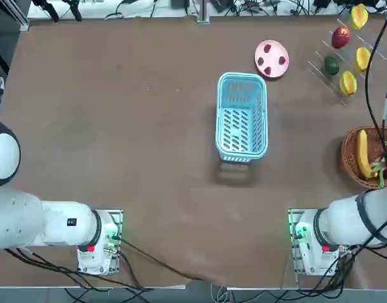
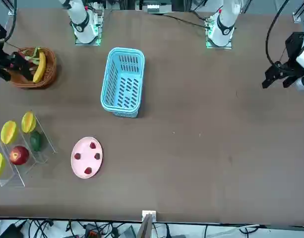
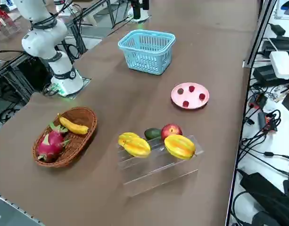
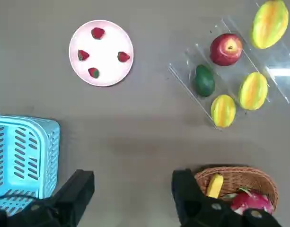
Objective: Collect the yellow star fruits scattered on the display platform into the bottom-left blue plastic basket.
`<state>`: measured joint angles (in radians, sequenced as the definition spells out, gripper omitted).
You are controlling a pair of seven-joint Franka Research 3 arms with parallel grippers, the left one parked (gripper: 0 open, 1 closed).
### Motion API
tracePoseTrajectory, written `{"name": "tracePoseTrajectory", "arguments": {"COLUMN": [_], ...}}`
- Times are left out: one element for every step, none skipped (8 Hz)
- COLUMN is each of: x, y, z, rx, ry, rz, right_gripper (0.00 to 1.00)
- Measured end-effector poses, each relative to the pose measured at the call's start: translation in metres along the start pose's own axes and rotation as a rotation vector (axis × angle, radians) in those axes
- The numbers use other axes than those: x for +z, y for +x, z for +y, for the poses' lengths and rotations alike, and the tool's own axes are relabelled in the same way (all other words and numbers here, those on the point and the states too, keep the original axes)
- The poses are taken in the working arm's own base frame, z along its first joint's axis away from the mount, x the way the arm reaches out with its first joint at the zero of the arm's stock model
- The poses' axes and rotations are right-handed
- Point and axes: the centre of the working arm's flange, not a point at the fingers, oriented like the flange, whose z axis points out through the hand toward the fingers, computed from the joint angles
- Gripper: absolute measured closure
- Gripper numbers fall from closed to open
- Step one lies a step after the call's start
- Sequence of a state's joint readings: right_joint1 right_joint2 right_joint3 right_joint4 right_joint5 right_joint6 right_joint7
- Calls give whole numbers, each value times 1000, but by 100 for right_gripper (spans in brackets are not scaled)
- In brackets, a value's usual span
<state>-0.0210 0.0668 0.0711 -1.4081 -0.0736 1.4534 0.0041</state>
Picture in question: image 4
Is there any light blue plastic basket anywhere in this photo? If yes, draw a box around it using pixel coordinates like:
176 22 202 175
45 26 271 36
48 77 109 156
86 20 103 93
0 115 61 215

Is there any pink dragon fruit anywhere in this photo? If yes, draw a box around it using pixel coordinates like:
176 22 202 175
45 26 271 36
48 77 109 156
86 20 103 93
221 186 275 216

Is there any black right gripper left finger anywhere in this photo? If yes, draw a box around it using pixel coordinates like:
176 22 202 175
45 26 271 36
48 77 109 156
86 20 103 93
0 169 95 227

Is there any yellow banana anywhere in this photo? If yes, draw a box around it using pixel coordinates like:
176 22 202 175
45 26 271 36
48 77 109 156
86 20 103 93
205 173 224 199

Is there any clear acrylic tiered display stand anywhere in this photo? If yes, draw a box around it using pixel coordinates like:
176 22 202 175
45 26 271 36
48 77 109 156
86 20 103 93
168 0 290 132

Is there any pink round plate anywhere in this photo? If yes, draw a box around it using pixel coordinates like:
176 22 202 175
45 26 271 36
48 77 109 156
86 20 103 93
69 20 134 87

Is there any red apple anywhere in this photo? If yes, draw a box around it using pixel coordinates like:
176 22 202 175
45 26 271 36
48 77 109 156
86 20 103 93
210 33 244 67

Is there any brown wicker basket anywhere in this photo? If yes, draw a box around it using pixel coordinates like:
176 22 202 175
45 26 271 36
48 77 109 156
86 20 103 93
194 166 279 215

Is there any yellow star fruit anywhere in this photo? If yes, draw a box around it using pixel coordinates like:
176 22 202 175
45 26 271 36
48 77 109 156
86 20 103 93
238 72 269 111
250 0 290 50
211 94 237 129

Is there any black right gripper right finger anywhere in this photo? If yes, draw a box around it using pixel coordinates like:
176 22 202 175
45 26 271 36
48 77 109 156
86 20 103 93
172 168 282 227

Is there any red strawberry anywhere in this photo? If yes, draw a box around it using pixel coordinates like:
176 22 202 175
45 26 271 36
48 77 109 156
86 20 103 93
88 67 100 79
78 49 90 61
91 27 105 40
117 51 131 63

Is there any dark green avocado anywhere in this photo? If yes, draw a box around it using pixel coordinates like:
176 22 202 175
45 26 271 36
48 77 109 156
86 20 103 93
194 64 216 97

